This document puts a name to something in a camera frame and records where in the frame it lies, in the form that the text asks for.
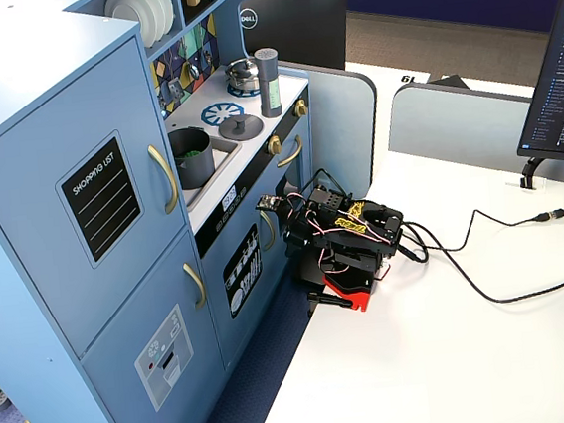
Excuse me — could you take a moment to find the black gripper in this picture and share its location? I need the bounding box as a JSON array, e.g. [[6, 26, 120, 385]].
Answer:
[[280, 207, 325, 259]]

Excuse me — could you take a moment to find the grey salt shaker green label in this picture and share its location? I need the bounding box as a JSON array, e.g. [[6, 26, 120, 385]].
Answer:
[[253, 46, 285, 119]]

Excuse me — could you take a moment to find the black red robot base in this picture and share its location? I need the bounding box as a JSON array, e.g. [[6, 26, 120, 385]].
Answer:
[[290, 250, 397, 319]]

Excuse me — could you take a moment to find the black table clamp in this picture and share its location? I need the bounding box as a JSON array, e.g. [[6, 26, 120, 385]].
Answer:
[[306, 287, 355, 314]]

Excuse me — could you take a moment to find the blue dishwasher door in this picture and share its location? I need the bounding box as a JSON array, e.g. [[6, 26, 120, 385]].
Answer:
[[194, 190, 300, 374]]

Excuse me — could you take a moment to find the grey toy sink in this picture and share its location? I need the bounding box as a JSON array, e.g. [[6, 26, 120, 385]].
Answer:
[[174, 132, 248, 210]]

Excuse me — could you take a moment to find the grey plastic pot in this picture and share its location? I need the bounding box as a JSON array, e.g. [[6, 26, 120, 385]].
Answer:
[[167, 124, 219, 192]]

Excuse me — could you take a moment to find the grey round pot lid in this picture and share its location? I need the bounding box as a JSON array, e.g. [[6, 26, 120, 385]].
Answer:
[[216, 111, 265, 142]]

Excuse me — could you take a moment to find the grey desk divider panel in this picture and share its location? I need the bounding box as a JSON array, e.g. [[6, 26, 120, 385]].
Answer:
[[382, 68, 564, 207], [277, 52, 389, 207]]

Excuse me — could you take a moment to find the stainless steel pot with lid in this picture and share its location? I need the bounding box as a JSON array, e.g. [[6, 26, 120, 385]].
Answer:
[[224, 56, 262, 92]]

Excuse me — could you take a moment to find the grey ice dispenser sticker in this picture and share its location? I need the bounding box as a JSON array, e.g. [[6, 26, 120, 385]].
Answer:
[[128, 303, 201, 414]]

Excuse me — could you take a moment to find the metal slotted spatula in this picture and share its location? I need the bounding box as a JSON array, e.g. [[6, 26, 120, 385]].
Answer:
[[166, 75, 186, 104]]

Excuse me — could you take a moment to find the black shopping list board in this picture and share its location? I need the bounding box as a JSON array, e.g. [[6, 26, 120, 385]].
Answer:
[[51, 133, 151, 272]]

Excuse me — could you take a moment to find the black Dell monitor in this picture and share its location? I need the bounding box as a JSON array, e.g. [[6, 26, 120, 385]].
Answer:
[[237, 0, 355, 80]]

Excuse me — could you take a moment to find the blue fridge door with dispenser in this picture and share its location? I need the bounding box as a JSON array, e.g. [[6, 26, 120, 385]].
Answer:
[[68, 225, 232, 423]]

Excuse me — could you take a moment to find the white toy plate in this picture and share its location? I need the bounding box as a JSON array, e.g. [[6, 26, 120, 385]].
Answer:
[[141, 0, 172, 40], [156, 0, 177, 32], [101, 0, 165, 52]]

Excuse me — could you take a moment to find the blue fridge door with blackboard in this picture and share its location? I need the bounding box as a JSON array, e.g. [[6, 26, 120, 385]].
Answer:
[[0, 31, 201, 367]]

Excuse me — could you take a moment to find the computer monitor showing text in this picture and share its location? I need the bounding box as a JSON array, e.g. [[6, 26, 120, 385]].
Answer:
[[501, 0, 564, 173]]

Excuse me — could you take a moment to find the blue toy kitchen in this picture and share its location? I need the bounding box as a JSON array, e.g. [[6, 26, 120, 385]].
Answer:
[[0, 0, 343, 423]]

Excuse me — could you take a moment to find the gold dishwasher handle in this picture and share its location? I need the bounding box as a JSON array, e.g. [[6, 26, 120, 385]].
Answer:
[[259, 209, 278, 252]]

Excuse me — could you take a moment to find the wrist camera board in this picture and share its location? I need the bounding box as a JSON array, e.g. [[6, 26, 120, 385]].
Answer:
[[254, 194, 285, 214]]

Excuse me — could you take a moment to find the gold oven handle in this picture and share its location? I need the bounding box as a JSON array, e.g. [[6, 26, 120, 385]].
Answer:
[[273, 133, 305, 169]]

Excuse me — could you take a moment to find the gold curved fridge handle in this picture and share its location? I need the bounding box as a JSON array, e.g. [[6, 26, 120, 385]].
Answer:
[[146, 141, 182, 217], [182, 260, 208, 311]]

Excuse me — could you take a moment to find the black cable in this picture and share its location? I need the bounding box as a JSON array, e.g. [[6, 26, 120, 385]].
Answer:
[[401, 198, 564, 261], [402, 206, 564, 313]]

